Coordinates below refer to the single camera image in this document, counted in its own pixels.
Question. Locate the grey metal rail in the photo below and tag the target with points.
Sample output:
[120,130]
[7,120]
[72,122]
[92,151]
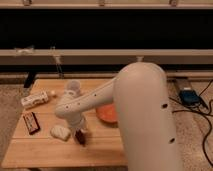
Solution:
[98,57]

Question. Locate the orange ceramic bowl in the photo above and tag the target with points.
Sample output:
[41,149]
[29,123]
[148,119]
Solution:
[107,113]

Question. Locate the blue power adapter box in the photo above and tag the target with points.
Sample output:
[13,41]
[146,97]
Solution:
[188,97]

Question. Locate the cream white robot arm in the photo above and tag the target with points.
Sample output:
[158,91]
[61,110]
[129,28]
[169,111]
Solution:
[139,93]

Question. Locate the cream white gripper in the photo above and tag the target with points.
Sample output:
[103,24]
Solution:
[82,126]

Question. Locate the dark chocolate bar wrapper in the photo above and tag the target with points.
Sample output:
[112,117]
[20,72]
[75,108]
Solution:
[31,123]

